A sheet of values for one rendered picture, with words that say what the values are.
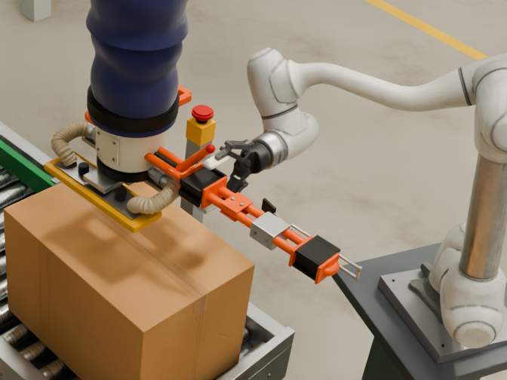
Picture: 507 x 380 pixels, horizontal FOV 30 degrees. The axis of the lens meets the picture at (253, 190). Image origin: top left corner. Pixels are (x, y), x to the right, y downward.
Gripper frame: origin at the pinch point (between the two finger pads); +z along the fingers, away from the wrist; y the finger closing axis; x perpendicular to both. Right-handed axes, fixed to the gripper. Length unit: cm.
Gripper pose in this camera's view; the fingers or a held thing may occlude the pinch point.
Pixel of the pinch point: (206, 187)
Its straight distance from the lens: 229.7
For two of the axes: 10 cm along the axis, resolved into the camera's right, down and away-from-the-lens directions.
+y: -1.2, 7.8, 6.1
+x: -7.5, -4.7, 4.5
